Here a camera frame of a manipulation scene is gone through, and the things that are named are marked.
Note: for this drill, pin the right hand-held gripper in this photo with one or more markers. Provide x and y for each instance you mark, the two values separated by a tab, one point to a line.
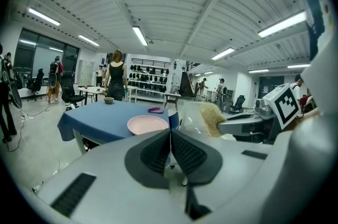
286	105

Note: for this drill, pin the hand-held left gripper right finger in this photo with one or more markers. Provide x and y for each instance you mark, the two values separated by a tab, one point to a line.
191	157

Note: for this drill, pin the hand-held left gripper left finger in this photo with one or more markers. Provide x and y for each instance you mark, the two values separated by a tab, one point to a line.
151	157

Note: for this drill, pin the yellow sponge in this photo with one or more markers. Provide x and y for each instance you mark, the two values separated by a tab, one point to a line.
211	118

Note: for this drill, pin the big pink plate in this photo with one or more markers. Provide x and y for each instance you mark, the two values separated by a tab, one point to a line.
146	124

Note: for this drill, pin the person's right forearm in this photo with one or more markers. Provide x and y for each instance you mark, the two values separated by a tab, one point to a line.
307	117

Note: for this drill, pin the black office chair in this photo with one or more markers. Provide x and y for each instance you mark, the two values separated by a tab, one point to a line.
37	80
69	85
239	104

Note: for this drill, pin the purple cloth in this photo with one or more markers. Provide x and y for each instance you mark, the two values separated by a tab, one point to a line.
155	110

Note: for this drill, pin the blue tablecloth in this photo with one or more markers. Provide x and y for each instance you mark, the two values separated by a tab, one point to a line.
105	120

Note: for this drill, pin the small dark table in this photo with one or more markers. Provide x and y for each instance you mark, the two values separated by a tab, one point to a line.
173	95

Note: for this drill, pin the dark staircase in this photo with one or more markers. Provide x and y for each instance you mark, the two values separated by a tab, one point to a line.
186	85

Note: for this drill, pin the brown bowl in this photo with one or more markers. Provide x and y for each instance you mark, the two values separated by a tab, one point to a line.
108	100

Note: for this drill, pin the white work table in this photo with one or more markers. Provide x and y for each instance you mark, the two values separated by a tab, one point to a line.
89	89
132	88

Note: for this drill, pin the rack of black helmets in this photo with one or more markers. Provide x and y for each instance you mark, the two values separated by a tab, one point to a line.
148	77

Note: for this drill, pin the person's white trousers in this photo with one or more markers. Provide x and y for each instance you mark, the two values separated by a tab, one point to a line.
324	80

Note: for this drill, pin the grey locker cabinet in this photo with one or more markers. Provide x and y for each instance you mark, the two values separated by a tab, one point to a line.
84	72

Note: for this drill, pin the person's black top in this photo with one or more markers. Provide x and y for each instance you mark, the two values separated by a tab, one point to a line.
314	6

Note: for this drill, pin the large dark window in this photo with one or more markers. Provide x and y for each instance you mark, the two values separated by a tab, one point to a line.
26	54

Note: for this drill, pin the white table frame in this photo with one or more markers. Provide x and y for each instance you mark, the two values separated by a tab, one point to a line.
79	141

